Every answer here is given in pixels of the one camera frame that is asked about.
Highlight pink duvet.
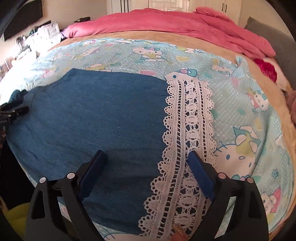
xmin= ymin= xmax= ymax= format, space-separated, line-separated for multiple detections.
xmin=61 ymin=7 xmax=277 ymax=58

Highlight white wardrobe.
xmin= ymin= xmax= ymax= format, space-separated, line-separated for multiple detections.
xmin=107 ymin=0 xmax=241 ymax=19

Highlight person's right hand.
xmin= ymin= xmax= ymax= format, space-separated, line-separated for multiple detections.
xmin=172 ymin=224 xmax=189 ymax=241

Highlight red cloth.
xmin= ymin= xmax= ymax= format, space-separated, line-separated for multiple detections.
xmin=254 ymin=58 xmax=278 ymax=83

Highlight dark clothes pile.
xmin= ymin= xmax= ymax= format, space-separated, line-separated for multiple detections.
xmin=73 ymin=16 xmax=91 ymax=24

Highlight pink fuzzy cloth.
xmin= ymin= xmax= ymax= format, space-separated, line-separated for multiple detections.
xmin=285 ymin=89 xmax=296 ymax=112

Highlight yellow green cloth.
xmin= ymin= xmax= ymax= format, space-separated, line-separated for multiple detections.
xmin=4 ymin=204 xmax=31 ymax=233

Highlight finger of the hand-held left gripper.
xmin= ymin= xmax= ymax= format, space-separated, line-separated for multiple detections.
xmin=0 ymin=103 xmax=30 ymax=126

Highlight cartoon cat printed bedsheet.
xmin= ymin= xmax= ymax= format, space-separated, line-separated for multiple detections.
xmin=0 ymin=37 xmax=294 ymax=241

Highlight grey quilted headboard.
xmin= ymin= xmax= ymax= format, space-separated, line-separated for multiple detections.
xmin=245 ymin=17 xmax=296 ymax=90

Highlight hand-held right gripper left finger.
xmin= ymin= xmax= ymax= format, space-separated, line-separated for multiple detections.
xmin=25 ymin=150 xmax=107 ymax=241

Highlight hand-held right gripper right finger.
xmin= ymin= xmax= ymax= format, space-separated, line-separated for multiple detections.
xmin=187 ymin=151 xmax=270 ymax=241

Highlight white drawer unit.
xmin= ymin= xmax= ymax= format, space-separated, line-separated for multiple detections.
xmin=25 ymin=22 xmax=61 ymax=51

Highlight blue denim pants lace trim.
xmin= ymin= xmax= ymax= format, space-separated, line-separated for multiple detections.
xmin=6 ymin=68 xmax=217 ymax=238

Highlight black television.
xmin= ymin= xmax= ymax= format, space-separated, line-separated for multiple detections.
xmin=0 ymin=0 xmax=43 ymax=40

